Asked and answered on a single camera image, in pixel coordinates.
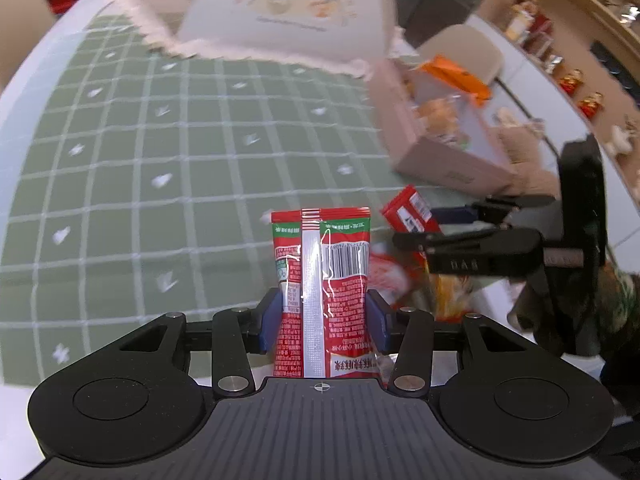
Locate pink cardboard box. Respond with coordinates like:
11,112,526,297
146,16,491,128
369,57,518,197

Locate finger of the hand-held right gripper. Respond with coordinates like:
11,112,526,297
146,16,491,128
392,227,544,277
430,195,559,229

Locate red figurine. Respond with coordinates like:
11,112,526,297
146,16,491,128
559,69,585,95
577,91,604,119

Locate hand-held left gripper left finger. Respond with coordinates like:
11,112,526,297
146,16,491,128
117,287,284,397

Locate beige chair back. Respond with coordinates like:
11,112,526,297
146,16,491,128
417,24,506,83

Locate red green snack packet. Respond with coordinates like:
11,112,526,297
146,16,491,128
270,206,373,380

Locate green checked tablecloth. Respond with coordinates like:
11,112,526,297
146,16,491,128
0,12,501,386

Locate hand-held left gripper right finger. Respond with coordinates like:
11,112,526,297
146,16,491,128
367,289,532,397

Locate small red snack packet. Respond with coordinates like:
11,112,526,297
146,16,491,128
381,185,443,235

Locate pink printed cloth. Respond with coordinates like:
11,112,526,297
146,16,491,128
111,0,396,81

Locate orange white bag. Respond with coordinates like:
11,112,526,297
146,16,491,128
407,55,492,107

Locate wooden shelf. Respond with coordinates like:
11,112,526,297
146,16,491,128
475,0,640,186

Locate beige chair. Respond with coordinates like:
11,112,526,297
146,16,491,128
0,0,57,91
417,24,506,83

